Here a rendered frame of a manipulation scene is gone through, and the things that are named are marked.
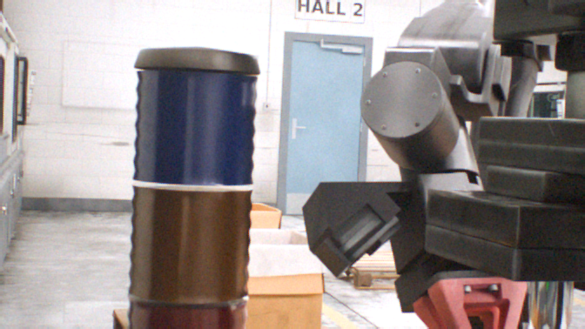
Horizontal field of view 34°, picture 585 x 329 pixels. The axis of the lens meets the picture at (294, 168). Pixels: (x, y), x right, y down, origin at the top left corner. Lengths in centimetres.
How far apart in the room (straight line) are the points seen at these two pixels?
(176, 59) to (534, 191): 26
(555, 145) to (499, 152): 6
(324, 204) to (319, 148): 1103
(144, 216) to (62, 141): 1100
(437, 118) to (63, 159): 1071
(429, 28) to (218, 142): 50
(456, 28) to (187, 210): 50
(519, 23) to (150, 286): 30
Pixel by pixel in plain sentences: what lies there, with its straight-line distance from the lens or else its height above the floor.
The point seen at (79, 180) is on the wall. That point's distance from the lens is 1132.
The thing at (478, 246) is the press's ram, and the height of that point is 112.
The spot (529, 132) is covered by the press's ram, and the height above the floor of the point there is 117.
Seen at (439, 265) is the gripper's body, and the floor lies 108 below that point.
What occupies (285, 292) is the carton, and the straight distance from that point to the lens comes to 407.
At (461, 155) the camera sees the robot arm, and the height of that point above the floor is 116.
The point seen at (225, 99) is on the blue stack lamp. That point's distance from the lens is 29.
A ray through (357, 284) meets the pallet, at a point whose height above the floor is 4.
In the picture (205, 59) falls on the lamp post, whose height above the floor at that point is 119.
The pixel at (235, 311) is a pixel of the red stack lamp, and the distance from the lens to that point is 30.
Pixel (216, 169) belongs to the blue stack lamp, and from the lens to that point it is 29.
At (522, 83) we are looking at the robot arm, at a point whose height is 122.
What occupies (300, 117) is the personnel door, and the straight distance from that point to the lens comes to 1162.
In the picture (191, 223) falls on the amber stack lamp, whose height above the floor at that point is 114.
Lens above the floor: 118
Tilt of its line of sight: 3 degrees down
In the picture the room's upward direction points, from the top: 3 degrees clockwise
